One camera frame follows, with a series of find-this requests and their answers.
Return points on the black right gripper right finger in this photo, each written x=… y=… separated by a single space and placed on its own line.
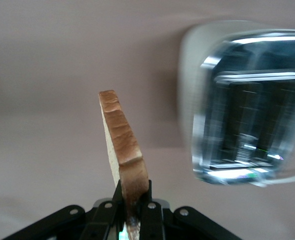
x=157 y=222

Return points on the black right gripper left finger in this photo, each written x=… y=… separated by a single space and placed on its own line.
x=100 y=220

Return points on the slice of white bread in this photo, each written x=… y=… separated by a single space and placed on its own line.
x=125 y=140

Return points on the cream toaster with chrome top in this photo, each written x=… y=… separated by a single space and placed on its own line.
x=187 y=75

